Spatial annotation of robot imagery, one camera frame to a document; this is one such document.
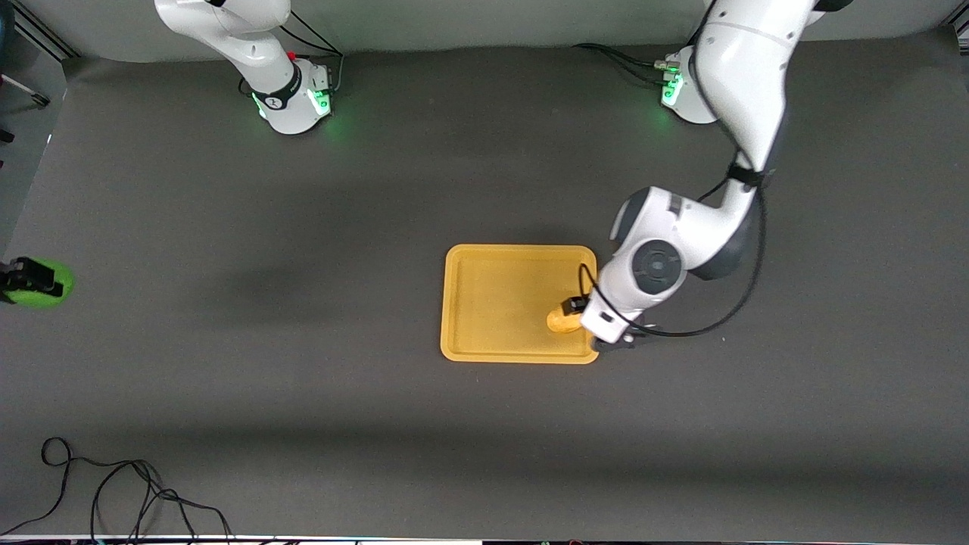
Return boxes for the yellow potato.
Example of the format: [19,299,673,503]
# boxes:
[547,303,584,335]

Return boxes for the yellow plastic tray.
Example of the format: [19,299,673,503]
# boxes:
[441,244,601,365]

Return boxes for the dark grey table mat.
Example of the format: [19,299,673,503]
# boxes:
[0,29,969,543]

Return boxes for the loose thin black cable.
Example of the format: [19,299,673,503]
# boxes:
[0,437,235,545]

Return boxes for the metal frame rail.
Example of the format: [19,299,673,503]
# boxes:
[14,0,81,61]

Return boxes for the black left base cables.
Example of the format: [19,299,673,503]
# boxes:
[572,42,680,86]

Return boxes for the black base cables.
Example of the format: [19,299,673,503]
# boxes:
[572,42,680,86]
[279,9,346,96]

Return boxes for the black right base cables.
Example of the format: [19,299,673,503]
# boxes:
[279,9,346,96]

